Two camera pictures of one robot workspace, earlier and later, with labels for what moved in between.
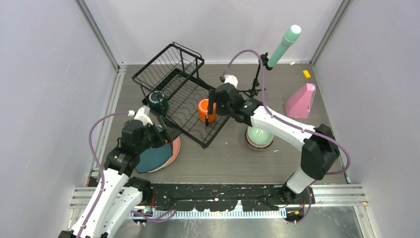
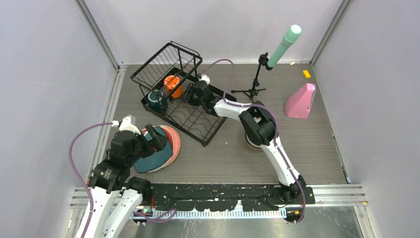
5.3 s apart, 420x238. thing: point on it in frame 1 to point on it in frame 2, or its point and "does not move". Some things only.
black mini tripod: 263,61 does not move
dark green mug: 158,101 does not move
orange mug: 202,109 to 172,83
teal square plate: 153,158 does not move
